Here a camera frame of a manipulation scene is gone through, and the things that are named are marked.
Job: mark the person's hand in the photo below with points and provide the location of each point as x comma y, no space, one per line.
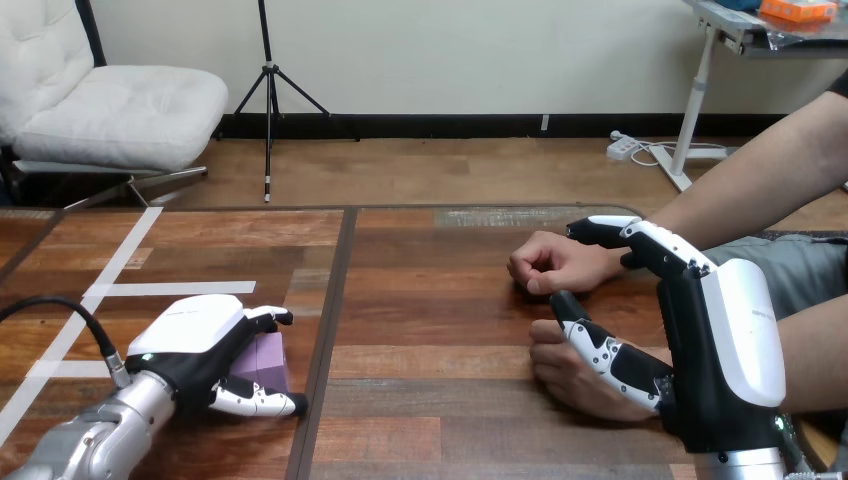
563,265
570,381

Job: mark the purple block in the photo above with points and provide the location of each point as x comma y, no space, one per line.
265,364

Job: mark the white desk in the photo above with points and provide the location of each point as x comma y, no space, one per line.
692,106

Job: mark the black tripod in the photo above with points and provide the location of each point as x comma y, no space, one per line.
269,86

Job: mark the white power strip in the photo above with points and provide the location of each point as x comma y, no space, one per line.
621,147

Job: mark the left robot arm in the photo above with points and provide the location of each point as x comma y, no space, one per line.
106,434

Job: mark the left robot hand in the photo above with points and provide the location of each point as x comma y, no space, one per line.
189,348

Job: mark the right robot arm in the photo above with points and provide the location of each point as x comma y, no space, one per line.
745,467

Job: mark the person's body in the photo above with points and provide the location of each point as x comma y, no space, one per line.
792,272

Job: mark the orange thing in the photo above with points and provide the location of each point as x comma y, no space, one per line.
798,9

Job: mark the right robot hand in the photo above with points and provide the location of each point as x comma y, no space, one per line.
722,358

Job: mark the white cushioned chair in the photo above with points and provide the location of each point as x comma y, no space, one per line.
112,112

